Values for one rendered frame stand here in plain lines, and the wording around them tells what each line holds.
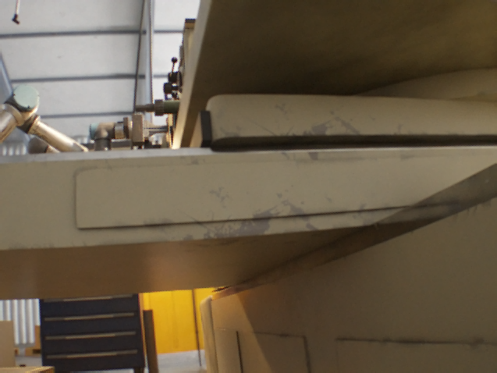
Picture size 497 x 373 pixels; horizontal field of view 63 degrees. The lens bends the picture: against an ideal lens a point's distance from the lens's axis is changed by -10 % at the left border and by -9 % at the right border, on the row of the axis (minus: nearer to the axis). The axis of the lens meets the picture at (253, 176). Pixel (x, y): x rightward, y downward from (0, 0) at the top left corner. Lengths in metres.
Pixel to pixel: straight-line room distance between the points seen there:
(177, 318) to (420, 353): 4.17
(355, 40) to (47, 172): 0.44
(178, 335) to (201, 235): 4.09
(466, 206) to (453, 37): 0.34
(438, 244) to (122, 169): 0.36
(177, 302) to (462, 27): 4.19
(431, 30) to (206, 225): 0.41
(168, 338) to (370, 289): 4.07
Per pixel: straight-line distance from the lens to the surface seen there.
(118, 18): 12.25
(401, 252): 0.51
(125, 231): 0.52
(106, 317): 3.46
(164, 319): 4.58
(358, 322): 0.63
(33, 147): 2.40
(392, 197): 0.61
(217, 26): 0.57
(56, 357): 3.52
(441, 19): 0.65
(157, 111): 1.45
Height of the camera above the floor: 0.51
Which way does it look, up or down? 17 degrees up
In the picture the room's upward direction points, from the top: 7 degrees counter-clockwise
